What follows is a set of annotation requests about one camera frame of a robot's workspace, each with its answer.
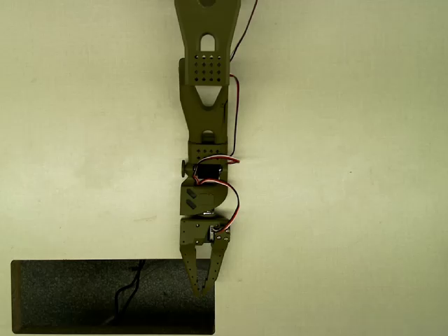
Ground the white red black servo cable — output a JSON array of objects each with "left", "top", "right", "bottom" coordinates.
[{"left": 193, "top": 178, "right": 242, "bottom": 233}]

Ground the thin black cable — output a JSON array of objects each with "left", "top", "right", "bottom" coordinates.
[{"left": 103, "top": 259, "right": 146, "bottom": 325}]

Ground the red black arm cable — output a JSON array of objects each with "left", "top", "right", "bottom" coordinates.
[{"left": 192, "top": 0, "right": 260, "bottom": 176}]

